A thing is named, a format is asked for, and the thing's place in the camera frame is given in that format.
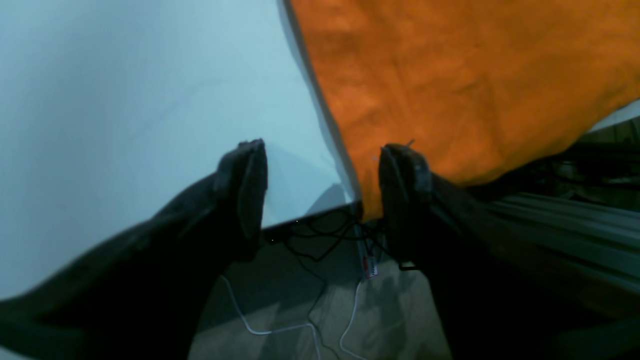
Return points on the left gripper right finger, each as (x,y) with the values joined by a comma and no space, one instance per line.
(498,296)

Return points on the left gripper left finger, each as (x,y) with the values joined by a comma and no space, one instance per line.
(140,294)

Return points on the orange t-shirt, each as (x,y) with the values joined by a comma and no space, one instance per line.
(479,87)

